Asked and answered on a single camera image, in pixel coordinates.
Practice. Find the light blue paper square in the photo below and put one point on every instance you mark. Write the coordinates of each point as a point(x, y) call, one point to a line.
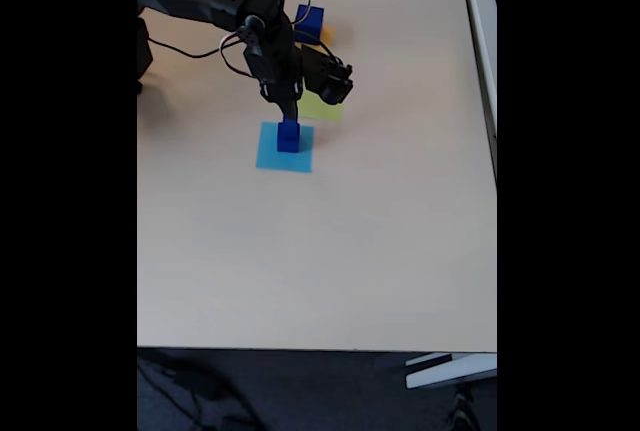
point(270, 161)

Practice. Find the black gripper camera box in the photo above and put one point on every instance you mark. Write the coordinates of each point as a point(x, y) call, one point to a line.
point(327, 76)

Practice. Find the medium blue cube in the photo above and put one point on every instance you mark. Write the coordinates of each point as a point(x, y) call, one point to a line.
point(288, 145)

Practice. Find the white table leg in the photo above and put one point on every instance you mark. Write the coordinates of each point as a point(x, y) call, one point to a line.
point(450, 371)

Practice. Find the white neighbouring table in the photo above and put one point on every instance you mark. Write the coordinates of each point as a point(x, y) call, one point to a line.
point(482, 41)

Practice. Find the small blue cube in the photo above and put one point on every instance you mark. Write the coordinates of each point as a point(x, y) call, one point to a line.
point(288, 130)

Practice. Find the orange paper square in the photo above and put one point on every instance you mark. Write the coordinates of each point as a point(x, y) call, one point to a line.
point(327, 35)

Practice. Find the large blue cube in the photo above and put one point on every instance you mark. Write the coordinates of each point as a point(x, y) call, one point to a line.
point(315, 21)

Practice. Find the green paper square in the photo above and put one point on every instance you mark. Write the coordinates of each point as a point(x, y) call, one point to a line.
point(320, 111)

